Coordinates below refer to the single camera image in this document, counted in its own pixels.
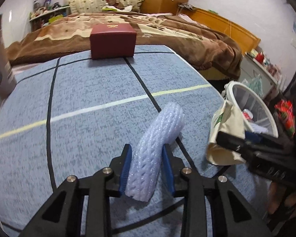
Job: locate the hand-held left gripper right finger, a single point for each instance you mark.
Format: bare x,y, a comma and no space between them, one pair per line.
169,170

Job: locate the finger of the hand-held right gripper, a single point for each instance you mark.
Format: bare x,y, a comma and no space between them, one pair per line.
234,144
264,142

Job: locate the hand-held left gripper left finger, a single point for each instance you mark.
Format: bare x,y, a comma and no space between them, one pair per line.
125,170

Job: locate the white rimmed mesh bin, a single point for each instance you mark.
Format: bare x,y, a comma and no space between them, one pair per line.
249,101

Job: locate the person's right hand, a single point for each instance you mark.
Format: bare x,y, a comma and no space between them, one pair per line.
278,197

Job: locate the red green patterned bag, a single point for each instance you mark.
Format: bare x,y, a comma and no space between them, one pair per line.
285,113

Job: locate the green patterned plastic bag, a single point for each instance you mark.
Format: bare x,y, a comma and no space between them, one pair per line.
254,86

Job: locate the grey nightstand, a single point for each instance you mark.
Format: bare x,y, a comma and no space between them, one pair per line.
249,64

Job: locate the red cup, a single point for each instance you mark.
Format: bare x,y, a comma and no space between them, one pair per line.
259,58

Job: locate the wooden headboard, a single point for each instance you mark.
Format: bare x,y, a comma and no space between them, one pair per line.
236,32

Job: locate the bed with brown blanket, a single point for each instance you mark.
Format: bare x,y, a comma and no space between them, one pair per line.
187,42

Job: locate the maroon box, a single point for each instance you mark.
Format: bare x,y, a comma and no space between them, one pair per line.
113,42

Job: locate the pink cloth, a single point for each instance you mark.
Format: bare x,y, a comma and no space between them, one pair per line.
185,17

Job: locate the brown teddy bear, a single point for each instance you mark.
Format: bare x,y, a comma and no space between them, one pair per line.
114,1

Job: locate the cluttered white shelf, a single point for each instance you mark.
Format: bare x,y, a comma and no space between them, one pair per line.
51,12

